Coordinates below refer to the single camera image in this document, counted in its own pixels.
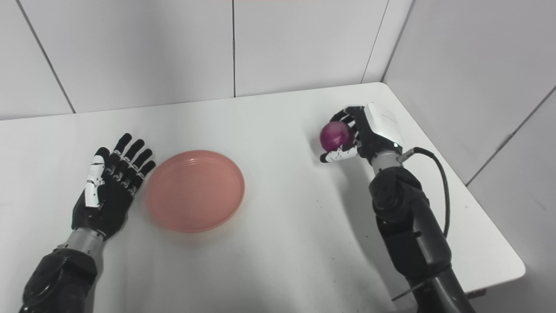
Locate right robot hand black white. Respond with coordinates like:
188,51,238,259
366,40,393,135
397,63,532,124
320,103,404,165

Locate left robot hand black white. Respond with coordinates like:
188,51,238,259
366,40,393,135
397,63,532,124
71,133,156,241

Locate purple onion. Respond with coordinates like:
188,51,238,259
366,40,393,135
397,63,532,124
320,121,353,151

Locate pink plate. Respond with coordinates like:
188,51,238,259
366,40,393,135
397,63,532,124
145,150,246,233

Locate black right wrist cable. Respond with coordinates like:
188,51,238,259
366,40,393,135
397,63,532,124
396,147,451,239

